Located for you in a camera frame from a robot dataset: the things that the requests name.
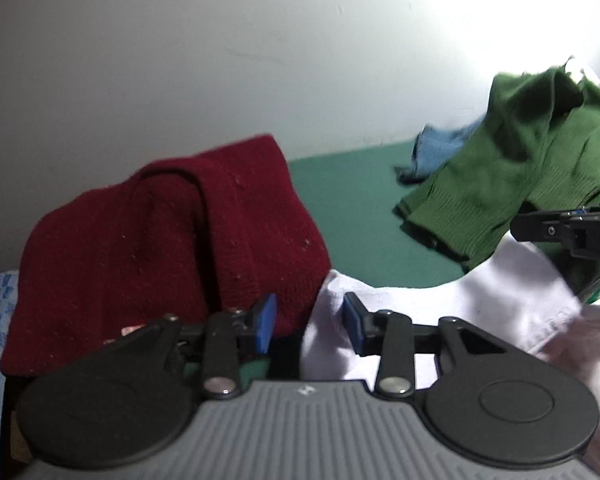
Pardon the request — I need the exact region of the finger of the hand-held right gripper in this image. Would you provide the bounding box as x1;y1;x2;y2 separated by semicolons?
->
510;210;564;243

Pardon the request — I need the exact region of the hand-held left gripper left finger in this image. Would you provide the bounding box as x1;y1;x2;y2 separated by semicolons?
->
102;294;279;401

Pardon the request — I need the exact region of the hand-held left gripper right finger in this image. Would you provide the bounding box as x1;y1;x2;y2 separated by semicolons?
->
343;292;518;400

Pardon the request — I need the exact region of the white polo shirt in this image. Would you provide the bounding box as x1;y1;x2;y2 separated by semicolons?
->
300;239;600;466

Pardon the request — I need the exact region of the green fleece sweater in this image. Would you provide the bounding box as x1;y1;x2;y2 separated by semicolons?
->
394;67;600;273

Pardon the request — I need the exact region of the blue knit sweater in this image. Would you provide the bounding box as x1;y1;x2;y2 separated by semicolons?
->
399;120;487;184

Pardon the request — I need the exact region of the maroon knit sweater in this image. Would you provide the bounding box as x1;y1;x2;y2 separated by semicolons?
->
0;134;333;378

